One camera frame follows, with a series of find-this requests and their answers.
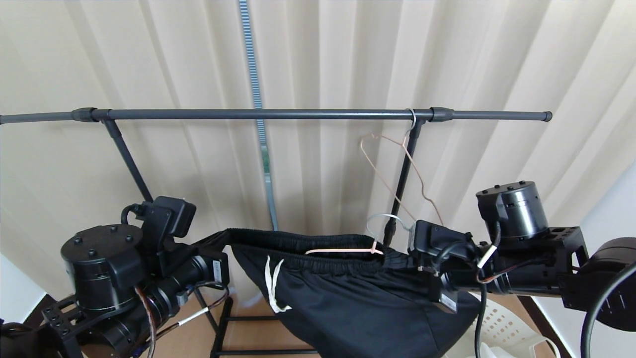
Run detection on white laundry basket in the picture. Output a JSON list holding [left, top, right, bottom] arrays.
[[444, 293, 561, 358]]

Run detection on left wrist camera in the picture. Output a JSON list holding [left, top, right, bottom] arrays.
[[121, 196, 197, 260]]

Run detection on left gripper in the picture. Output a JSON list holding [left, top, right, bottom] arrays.
[[92, 251, 231, 358]]

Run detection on black shorts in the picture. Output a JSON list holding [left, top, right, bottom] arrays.
[[199, 228, 481, 358]]

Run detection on beige curtain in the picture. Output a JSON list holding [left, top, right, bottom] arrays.
[[0, 0, 636, 319]]

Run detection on pink clothes hanger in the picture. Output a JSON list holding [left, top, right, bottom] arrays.
[[304, 213, 414, 258], [360, 108, 445, 227]]

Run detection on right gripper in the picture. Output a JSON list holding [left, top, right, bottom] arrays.
[[428, 249, 563, 315]]

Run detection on black cable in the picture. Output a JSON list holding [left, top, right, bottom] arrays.
[[474, 261, 636, 358]]

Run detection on black clothes rack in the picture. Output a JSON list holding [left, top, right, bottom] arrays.
[[0, 106, 553, 358]]

